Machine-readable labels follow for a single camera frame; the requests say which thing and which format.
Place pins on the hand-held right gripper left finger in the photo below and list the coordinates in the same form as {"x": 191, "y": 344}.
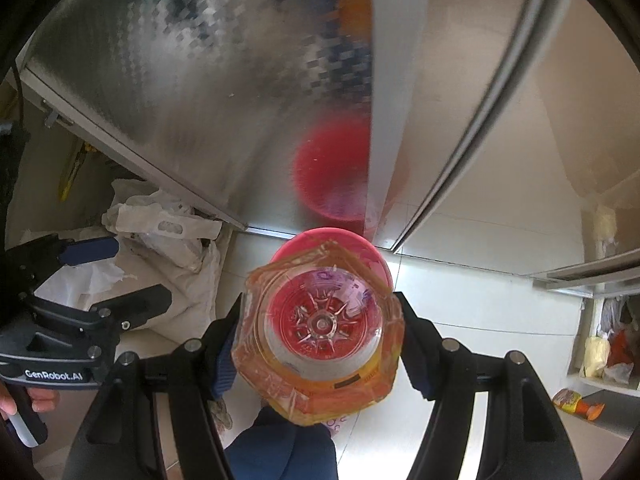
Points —
{"x": 225, "y": 365}

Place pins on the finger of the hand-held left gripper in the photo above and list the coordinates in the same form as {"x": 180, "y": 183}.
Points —
{"x": 90, "y": 250}
{"x": 140, "y": 305}

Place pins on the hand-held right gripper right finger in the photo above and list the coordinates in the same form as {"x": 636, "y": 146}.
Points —
{"x": 419, "y": 367}

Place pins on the white plastic bag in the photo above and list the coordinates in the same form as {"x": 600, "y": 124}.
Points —
{"x": 170, "y": 225}

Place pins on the orange-wrapped clear plastic cup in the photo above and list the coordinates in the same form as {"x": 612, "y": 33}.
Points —
{"x": 310, "y": 395}

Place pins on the red plastic basin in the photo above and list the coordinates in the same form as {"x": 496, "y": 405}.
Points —
{"x": 310, "y": 242}

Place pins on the person's left hand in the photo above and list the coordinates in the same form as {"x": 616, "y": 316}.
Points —
{"x": 44, "y": 401}

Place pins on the person's leg in blue trousers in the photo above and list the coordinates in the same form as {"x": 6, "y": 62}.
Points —
{"x": 280, "y": 445}

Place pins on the orange printed snack packet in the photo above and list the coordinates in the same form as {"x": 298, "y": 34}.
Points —
{"x": 575, "y": 402}

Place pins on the yellow plastic bag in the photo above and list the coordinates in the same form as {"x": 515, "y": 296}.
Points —
{"x": 596, "y": 357}

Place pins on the cluttered open shelf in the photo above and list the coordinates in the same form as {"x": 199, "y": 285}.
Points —
{"x": 610, "y": 340}

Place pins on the orange plastic bag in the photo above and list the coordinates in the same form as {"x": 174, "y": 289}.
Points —
{"x": 622, "y": 347}

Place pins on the steel cabinet door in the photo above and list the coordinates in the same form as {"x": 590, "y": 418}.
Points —
{"x": 200, "y": 60}
{"x": 450, "y": 85}

